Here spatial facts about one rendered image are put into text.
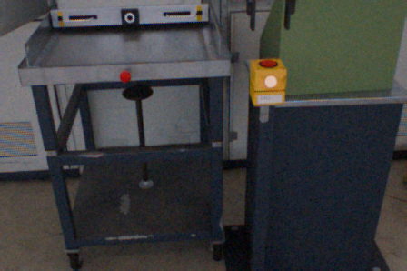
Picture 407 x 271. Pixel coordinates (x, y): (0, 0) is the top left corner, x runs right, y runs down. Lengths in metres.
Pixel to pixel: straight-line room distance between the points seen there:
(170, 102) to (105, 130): 0.34
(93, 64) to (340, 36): 0.71
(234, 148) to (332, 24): 1.11
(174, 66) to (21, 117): 1.08
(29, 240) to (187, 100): 0.92
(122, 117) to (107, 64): 0.86
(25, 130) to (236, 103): 0.99
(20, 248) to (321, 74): 1.38
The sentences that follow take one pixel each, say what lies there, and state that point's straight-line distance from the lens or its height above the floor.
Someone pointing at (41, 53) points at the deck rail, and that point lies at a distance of 1.57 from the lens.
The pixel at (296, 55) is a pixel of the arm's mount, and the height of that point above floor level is 0.87.
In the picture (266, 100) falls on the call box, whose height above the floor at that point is 0.82.
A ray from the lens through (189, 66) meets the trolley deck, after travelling 1.42.
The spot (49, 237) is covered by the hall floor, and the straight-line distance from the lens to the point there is 2.13.
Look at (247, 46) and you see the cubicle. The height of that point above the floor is 0.65.
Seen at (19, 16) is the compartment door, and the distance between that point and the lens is 1.95.
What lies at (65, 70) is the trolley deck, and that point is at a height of 0.83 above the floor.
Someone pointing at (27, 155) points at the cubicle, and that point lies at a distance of 2.42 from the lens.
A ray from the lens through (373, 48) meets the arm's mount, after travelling 1.46.
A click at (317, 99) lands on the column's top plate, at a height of 0.75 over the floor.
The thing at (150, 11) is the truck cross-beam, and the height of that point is 0.91.
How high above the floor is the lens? 1.35
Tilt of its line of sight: 30 degrees down
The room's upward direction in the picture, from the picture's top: 1 degrees counter-clockwise
